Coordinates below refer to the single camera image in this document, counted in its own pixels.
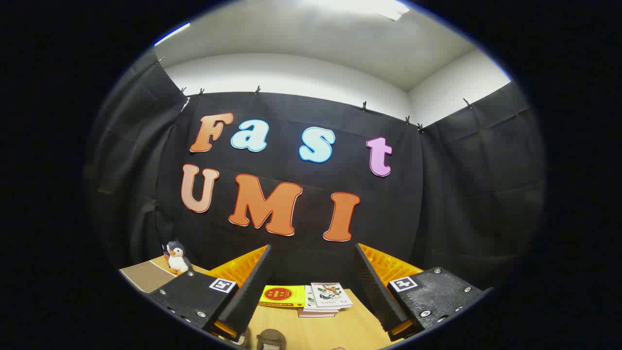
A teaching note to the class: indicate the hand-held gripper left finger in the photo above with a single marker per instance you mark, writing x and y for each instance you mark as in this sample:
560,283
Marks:
248,296

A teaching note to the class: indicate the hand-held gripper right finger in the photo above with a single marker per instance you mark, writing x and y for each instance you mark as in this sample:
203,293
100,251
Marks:
376,291

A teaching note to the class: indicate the brown fuzzy shoe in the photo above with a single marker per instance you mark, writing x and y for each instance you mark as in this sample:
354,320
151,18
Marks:
270,339

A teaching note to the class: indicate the brown fabric storage box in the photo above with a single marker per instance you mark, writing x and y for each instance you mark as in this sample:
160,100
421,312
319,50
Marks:
143,277

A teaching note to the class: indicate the yellow book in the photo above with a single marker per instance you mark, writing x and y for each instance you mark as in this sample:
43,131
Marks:
282,295

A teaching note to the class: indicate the white illustrated book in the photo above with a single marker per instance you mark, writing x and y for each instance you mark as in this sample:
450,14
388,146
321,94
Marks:
330,294

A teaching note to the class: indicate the dark brown book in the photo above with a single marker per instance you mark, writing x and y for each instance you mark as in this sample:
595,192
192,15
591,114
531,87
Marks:
316,314

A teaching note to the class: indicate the penguin plush toy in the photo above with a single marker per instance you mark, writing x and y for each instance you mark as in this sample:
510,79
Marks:
177,257

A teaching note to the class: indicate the ceiling light panel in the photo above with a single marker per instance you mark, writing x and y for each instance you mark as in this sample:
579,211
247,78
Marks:
391,9

